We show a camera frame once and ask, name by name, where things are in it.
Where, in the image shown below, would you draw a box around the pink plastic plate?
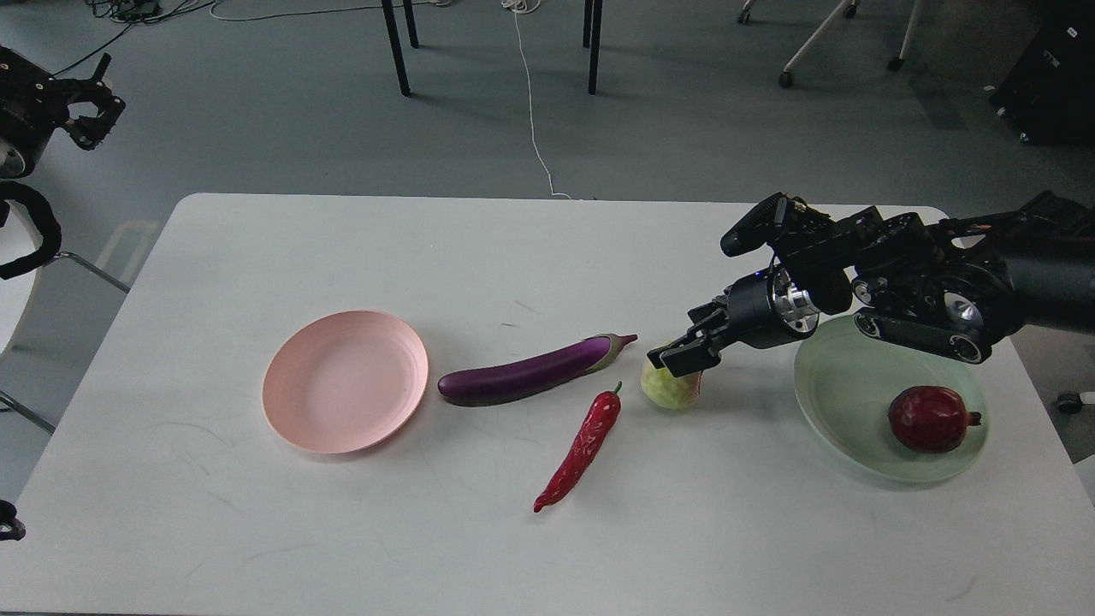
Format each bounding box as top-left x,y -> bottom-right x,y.
261,311 -> 428,453

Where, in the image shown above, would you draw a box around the black floor cables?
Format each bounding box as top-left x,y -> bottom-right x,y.
51,0 -> 223,78

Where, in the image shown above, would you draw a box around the white chair base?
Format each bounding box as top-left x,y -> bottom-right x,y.
739,0 -> 925,88

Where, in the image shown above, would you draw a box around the white floor cable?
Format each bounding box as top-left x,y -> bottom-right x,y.
500,0 -> 574,200

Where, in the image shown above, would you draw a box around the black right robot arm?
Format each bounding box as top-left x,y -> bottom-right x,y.
647,191 -> 1094,377

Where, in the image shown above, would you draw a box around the black table leg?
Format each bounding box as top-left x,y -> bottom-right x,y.
583,0 -> 606,95
381,1 -> 420,98

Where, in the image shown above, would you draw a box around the green plastic plate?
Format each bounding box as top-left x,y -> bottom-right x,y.
793,316 -> 989,483

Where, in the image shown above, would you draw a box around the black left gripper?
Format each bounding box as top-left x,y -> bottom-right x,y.
1,46 -> 127,181

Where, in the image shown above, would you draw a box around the black table leg right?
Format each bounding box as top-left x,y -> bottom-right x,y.
583,0 -> 606,95

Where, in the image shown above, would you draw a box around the yellow-green apple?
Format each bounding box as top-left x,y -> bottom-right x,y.
639,360 -> 703,411

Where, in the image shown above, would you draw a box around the black table leg left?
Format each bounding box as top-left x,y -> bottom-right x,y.
381,1 -> 420,98

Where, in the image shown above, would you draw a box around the purple eggplant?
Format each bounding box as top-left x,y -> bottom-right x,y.
437,333 -> 638,406

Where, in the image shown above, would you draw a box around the black box on floor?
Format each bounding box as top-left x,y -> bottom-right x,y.
990,1 -> 1094,146

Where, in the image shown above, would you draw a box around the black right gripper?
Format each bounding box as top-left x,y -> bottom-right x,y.
647,272 -> 820,377

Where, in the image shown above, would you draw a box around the red chili pepper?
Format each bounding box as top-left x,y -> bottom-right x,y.
532,382 -> 623,513

